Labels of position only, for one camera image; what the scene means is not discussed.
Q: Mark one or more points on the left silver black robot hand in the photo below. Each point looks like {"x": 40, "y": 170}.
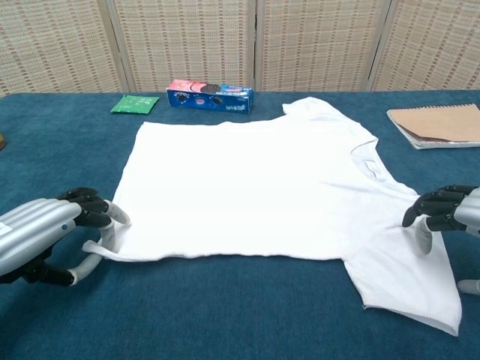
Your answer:
{"x": 33, "y": 228}

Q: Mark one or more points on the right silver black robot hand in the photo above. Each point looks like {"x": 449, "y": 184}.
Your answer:
{"x": 450, "y": 210}

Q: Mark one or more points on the white T-shirt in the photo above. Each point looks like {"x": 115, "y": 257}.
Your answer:
{"x": 243, "y": 187}

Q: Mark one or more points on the brown spiral notebook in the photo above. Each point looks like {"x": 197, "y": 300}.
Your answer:
{"x": 438, "y": 122}

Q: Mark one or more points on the green sachet packet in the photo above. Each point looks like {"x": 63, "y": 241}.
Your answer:
{"x": 135, "y": 104}

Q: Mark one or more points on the blue pink cookie box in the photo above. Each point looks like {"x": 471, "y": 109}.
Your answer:
{"x": 210, "y": 99}

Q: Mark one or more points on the woven folding screen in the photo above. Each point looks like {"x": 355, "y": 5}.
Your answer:
{"x": 187, "y": 45}

